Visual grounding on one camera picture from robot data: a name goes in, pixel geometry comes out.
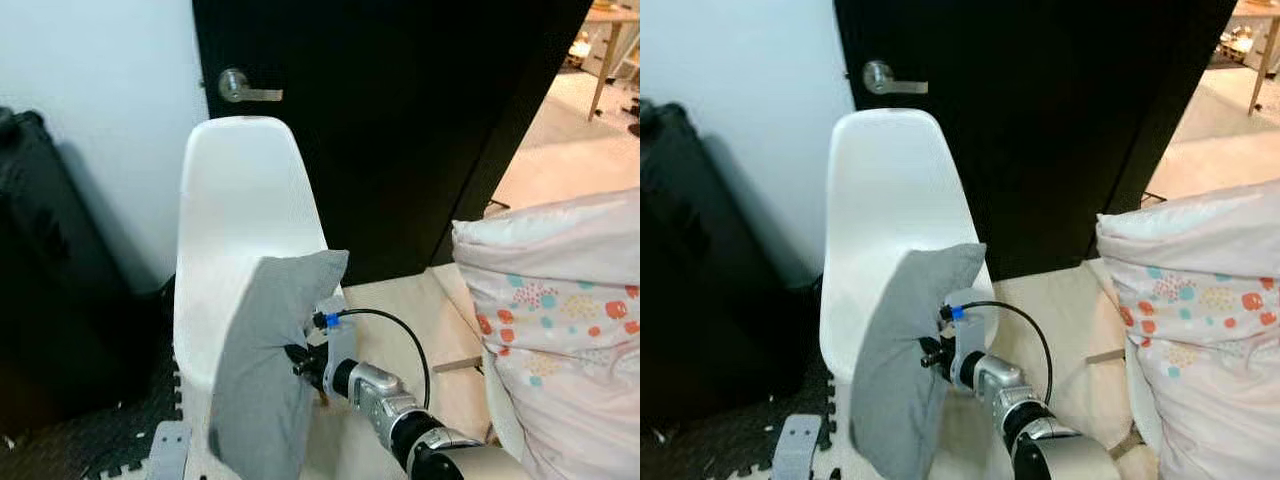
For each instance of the grey pillow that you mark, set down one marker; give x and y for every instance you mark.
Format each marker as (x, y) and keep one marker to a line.
(265, 370)
(900, 370)

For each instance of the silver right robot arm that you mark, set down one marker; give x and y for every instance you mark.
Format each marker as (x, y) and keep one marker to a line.
(400, 410)
(1020, 400)

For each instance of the white chair with wooden legs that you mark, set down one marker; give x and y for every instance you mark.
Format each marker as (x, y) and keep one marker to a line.
(505, 420)
(890, 200)
(240, 220)
(1148, 420)

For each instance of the white pillow with coloured dots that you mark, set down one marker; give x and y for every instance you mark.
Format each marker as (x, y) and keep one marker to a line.
(560, 340)
(1200, 330)

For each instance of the dark foam puzzle mat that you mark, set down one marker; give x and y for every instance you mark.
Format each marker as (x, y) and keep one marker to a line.
(90, 440)
(720, 445)

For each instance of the black suitcase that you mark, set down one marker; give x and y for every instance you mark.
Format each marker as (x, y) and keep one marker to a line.
(710, 270)
(60, 280)

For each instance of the black door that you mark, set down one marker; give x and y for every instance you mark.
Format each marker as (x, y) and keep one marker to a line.
(1040, 120)
(400, 130)

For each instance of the light wooden table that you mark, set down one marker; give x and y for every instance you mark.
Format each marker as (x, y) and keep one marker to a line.
(1262, 50)
(605, 50)

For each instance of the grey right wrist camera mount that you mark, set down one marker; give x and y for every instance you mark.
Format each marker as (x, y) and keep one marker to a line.
(968, 335)
(340, 345)

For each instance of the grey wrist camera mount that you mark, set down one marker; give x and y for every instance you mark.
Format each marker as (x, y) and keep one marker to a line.
(968, 335)
(170, 450)
(797, 448)
(340, 345)

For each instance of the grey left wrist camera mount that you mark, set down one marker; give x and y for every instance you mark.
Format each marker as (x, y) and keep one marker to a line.
(797, 448)
(170, 450)

